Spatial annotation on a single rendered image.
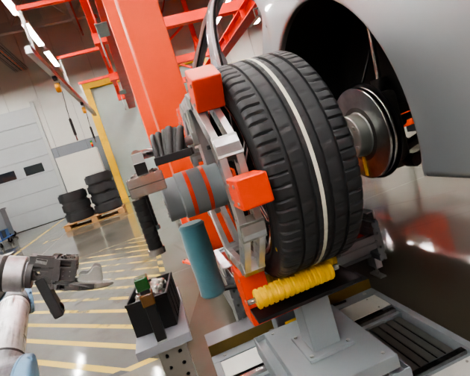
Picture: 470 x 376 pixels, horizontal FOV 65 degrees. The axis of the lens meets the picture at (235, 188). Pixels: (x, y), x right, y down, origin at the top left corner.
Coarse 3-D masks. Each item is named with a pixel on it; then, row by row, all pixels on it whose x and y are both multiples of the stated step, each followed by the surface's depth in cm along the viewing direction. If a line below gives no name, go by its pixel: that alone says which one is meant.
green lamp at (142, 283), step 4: (140, 276) 111; (144, 276) 110; (136, 280) 109; (140, 280) 109; (144, 280) 109; (148, 280) 112; (136, 284) 108; (140, 284) 109; (144, 284) 109; (148, 284) 109; (136, 288) 109; (140, 288) 109; (144, 288) 109; (148, 288) 109
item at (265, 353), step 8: (272, 328) 152; (264, 336) 152; (256, 344) 149; (264, 344) 149; (264, 352) 144; (264, 360) 141; (272, 360) 137; (400, 360) 115; (272, 368) 130; (280, 368) 132; (400, 368) 115; (408, 368) 111
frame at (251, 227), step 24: (216, 120) 95; (216, 144) 86; (240, 144) 87; (240, 168) 87; (216, 216) 134; (240, 216) 88; (240, 240) 94; (264, 240) 94; (240, 264) 105; (264, 264) 104
